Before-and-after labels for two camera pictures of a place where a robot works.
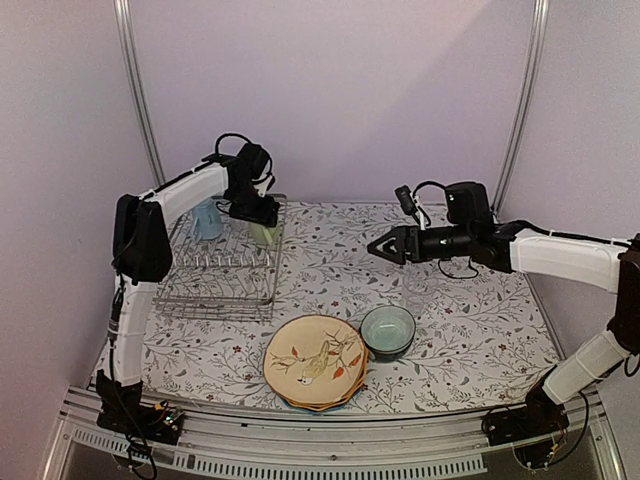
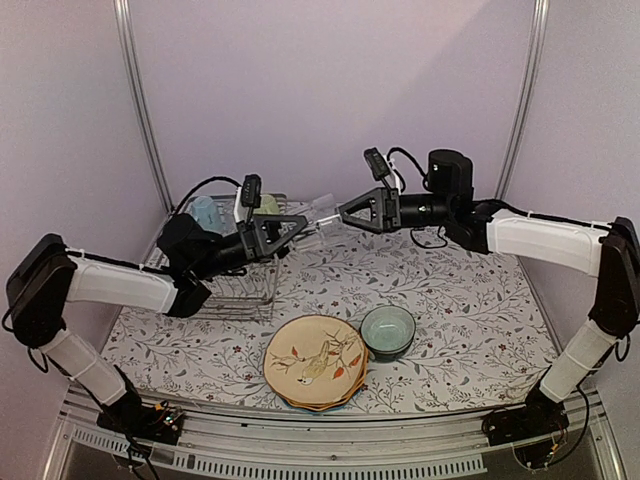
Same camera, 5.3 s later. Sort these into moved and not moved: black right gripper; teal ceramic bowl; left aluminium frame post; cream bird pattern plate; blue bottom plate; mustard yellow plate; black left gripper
Moved: black left gripper; black right gripper
Not moved: teal ceramic bowl; blue bottom plate; left aluminium frame post; cream bird pattern plate; mustard yellow plate
